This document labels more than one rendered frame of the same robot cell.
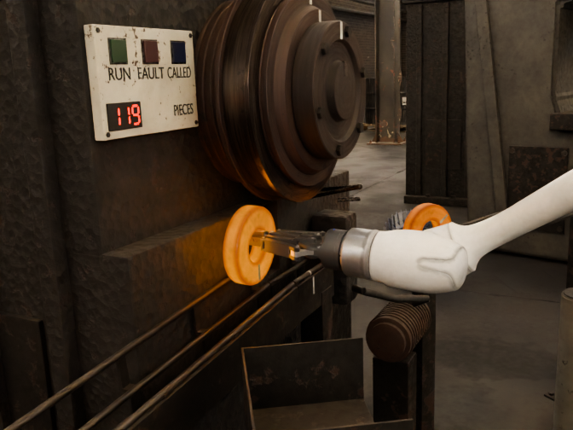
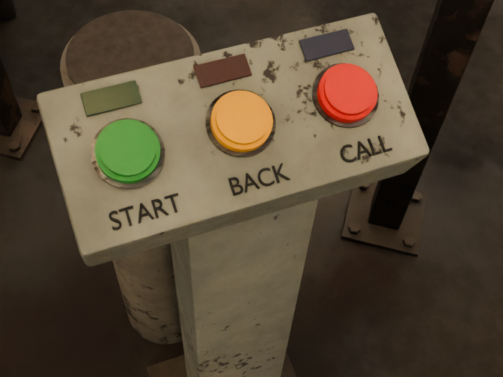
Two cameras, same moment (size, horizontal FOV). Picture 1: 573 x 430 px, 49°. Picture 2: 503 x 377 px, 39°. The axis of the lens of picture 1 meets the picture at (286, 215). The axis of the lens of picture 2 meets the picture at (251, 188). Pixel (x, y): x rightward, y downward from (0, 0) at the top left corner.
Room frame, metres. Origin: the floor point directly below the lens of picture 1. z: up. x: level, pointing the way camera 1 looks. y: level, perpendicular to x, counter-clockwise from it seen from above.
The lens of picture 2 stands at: (1.41, -1.18, 0.96)
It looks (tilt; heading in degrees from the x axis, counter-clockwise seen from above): 57 degrees down; 39
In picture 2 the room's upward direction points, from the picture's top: 4 degrees clockwise
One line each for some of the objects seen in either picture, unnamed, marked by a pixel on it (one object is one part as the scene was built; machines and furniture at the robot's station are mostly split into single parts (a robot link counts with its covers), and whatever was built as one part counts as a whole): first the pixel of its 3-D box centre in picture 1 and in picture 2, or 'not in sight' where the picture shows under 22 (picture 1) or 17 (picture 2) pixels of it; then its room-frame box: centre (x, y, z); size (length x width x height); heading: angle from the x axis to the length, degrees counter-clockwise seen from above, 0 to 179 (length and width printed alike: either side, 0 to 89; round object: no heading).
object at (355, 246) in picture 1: (361, 252); not in sight; (1.09, -0.13, 0.83); 0.09 x 0.06 x 0.09; 152
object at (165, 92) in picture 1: (147, 81); not in sight; (1.13, 0.23, 1.15); 0.26 x 0.02 x 0.18; 152
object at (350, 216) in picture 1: (333, 256); not in sight; (1.59, -0.12, 0.68); 0.11 x 0.08 x 0.24; 62
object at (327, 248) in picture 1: (324, 247); not in sight; (1.13, -0.07, 0.84); 0.09 x 0.08 x 0.07; 62
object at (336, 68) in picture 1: (333, 91); not in sight; (1.33, -0.11, 1.11); 0.28 x 0.06 x 0.28; 152
